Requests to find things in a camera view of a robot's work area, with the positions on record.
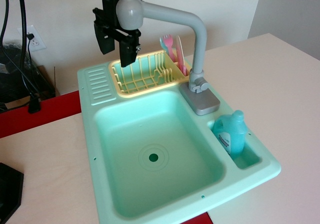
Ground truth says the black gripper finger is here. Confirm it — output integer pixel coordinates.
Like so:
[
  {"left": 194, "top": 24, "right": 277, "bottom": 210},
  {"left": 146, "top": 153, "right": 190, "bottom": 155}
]
[
  {"left": 119, "top": 36, "right": 141, "bottom": 67},
  {"left": 94, "top": 21, "right": 115, "bottom": 54}
]

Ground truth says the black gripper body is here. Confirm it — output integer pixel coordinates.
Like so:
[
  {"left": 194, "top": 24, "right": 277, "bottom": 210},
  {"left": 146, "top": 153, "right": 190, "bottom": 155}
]
[{"left": 93, "top": 0, "right": 141, "bottom": 43}]

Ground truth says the grey toy faucet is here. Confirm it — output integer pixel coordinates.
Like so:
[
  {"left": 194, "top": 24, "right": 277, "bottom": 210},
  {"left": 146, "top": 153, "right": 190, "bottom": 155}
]
[{"left": 116, "top": 0, "right": 220, "bottom": 116}]

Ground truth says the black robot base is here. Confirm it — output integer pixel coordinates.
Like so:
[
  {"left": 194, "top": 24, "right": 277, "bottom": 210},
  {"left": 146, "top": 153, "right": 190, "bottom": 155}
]
[{"left": 0, "top": 163, "right": 24, "bottom": 223}]

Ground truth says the yellow dish rack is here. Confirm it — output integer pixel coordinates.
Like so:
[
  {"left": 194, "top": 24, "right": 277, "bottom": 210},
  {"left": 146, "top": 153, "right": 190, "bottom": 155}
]
[{"left": 108, "top": 50, "right": 191, "bottom": 98}]

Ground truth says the pink toy fork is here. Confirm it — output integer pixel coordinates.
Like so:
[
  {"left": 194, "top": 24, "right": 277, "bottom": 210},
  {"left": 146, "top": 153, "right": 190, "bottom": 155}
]
[{"left": 162, "top": 35, "right": 176, "bottom": 62}]

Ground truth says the pink toy plate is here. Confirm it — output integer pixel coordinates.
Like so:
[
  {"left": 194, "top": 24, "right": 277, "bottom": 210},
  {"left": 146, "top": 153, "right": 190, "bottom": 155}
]
[{"left": 176, "top": 36, "right": 187, "bottom": 76}]

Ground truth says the blue detergent bottle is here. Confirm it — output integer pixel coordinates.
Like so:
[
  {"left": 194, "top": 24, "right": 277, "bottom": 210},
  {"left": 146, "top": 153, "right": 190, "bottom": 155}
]
[{"left": 211, "top": 110, "right": 248, "bottom": 159}]

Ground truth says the white wall outlet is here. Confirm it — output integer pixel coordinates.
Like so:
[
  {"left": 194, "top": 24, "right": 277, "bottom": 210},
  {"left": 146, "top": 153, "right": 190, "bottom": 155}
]
[{"left": 26, "top": 25, "right": 46, "bottom": 52}]

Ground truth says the black corrugated cable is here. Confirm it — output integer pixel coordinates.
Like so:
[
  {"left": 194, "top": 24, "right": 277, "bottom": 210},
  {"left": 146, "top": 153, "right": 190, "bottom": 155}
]
[{"left": 16, "top": 0, "right": 28, "bottom": 67}]

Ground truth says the black cable with plug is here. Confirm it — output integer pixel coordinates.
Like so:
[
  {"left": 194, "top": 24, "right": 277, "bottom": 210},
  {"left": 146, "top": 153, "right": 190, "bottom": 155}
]
[{"left": 19, "top": 33, "right": 42, "bottom": 114}]

